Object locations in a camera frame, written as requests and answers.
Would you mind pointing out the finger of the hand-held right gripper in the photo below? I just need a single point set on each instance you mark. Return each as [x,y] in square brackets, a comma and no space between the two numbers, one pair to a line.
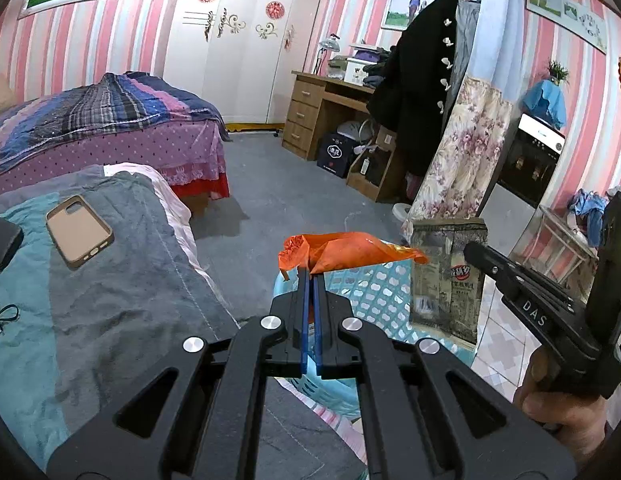
[520,290]

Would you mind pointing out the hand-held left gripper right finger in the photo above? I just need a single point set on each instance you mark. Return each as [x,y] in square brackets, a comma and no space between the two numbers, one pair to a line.
[318,325]

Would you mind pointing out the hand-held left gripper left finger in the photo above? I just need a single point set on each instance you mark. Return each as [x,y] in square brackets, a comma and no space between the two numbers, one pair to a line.
[304,320]

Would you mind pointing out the light blue plastic basket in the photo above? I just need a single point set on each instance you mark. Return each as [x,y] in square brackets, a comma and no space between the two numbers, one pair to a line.
[385,300]

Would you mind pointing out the orange snack wrapper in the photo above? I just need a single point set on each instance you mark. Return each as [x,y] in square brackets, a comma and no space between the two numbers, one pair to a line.
[340,252]

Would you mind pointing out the grey snack packet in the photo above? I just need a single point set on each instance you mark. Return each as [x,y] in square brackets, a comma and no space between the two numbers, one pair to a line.
[440,280]

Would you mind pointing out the person's right hand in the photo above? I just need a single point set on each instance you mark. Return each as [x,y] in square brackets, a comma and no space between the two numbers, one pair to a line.
[565,415]

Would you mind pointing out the blue clothes pile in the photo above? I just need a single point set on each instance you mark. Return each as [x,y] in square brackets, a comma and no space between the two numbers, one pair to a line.
[588,207]

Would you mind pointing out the water dispenser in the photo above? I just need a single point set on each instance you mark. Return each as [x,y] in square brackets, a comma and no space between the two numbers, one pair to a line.
[528,160]

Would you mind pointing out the floral curtain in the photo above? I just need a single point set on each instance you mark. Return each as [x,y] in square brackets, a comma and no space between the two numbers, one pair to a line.
[465,160]

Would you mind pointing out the small bottle under desk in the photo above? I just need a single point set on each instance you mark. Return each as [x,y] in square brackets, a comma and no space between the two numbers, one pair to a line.
[364,166]

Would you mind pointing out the red bed skirt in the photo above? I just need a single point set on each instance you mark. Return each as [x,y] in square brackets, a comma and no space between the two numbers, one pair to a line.
[205,187]

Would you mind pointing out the black box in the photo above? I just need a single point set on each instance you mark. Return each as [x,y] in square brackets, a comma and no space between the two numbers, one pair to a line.
[335,155]

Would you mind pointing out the blue cloth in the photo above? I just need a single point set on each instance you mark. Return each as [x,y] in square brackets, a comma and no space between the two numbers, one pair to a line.
[543,102]

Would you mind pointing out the grey teal blanket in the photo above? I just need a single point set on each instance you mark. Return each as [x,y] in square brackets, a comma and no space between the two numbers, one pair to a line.
[115,310]

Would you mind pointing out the white bag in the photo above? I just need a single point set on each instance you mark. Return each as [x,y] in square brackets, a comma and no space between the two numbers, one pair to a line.
[353,130]

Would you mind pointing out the wooden desk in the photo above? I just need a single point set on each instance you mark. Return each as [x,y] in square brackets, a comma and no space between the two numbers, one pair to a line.
[305,110]

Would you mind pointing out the small potted plant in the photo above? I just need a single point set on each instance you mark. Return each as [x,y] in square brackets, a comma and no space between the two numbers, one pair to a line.
[558,71]

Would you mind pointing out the black coat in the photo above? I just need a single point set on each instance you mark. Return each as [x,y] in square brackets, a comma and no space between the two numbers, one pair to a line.
[415,85]

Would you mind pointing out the bed with purple bedding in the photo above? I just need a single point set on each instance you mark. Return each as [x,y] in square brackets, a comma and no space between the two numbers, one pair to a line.
[140,152]

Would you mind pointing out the phone in tan case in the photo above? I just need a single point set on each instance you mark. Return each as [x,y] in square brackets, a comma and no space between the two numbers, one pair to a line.
[78,232]

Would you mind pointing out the grey hanging garment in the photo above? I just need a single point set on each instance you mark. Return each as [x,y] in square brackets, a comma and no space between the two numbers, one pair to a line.
[465,45]

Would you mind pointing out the white box on desk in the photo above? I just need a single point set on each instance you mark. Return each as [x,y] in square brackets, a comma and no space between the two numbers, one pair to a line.
[358,70]

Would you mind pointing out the white wardrobe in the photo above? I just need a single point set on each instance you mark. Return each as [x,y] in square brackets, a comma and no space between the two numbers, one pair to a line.
[240,60]

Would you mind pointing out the light blue curtain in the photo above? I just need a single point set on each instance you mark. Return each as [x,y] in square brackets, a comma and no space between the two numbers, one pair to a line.
[495,20]

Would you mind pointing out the purple item on desk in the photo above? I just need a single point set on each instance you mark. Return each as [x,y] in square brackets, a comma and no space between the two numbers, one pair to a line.
[368,51]

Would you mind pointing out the desk lamp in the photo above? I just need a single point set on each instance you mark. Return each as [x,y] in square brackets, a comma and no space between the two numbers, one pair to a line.
[330,45]

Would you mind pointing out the bed with plaid blanket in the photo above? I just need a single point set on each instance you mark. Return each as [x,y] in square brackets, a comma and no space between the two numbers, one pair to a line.
[100,110]

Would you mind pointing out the framed photo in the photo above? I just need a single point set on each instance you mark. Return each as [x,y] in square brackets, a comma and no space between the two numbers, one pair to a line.
[398,7]

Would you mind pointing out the black flat device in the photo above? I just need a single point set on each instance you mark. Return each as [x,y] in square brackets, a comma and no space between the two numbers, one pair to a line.
[3,240]

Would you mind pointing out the tan pillow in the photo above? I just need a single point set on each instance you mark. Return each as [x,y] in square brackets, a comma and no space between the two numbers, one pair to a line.
[0,92]

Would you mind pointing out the wooden bed frame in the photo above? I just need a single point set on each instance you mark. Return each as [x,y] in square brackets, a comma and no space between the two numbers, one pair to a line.
[195,205]

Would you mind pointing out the long wall picture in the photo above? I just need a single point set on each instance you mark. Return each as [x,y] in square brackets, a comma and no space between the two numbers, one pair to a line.
[565,12]

